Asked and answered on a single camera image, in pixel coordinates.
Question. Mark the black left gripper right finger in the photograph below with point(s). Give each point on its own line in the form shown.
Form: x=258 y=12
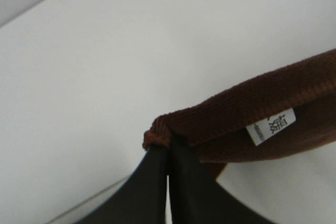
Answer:
x=195 y=196

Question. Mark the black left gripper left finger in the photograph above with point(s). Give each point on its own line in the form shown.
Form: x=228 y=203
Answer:
x=142 y=199

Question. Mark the brown towel with white label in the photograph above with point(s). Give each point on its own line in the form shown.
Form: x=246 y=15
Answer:
x=277 y=114

